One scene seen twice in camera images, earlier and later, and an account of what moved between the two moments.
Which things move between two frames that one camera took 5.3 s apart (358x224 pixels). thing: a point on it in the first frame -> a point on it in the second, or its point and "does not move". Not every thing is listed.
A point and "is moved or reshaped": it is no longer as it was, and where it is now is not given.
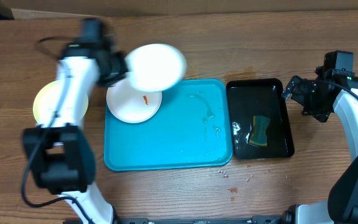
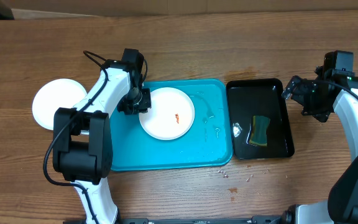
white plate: x=156 y=67 is moved or reshaped
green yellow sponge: x=258 y=134 does not move
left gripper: x=120 y=56 -> x=144 y=108
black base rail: x=254 y=219 does not move
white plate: x=131 y=105 is moved or reshaped
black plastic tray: x=260 y=98 does not move
